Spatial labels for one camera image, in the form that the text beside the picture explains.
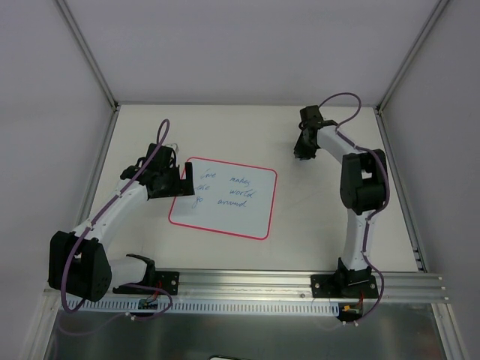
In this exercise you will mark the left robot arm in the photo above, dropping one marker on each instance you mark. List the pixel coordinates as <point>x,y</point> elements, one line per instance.
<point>78,262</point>

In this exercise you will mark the aluminium frame post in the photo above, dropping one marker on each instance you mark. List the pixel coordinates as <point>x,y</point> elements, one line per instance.
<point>423,34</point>
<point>76,32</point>

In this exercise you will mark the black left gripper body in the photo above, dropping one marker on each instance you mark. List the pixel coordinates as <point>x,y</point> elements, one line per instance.
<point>180,186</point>

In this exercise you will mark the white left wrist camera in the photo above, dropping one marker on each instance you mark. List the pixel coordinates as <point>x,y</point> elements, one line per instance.
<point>173,146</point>

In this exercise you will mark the pink framed whiteboard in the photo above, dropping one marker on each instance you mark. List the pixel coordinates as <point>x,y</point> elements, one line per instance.
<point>229,198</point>

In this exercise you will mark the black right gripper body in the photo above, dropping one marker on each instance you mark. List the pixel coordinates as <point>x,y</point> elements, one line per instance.
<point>304,144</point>

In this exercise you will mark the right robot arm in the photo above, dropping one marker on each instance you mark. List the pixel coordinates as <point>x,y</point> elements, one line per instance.
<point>364,192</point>

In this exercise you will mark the right aluminium frame post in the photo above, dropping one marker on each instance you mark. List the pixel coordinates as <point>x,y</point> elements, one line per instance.
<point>423,34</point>

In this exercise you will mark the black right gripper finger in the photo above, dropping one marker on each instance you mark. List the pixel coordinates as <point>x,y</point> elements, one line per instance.
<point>301,149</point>
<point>311,150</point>

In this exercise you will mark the white slotted cable duct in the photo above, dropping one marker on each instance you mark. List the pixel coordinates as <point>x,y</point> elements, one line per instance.
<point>203,306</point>

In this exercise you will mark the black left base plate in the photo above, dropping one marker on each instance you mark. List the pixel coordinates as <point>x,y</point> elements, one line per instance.
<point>167,282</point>

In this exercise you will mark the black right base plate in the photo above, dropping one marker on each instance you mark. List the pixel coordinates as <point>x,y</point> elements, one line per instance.
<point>325,286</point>

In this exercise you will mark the left aluminium frame post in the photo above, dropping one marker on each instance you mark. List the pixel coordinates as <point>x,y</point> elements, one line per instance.
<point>76,32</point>

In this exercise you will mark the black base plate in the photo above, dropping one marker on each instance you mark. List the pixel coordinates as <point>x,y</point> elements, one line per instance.
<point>325,286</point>
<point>167,282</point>

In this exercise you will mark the aluminium mounting rail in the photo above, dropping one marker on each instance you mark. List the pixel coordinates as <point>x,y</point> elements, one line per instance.
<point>396,287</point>

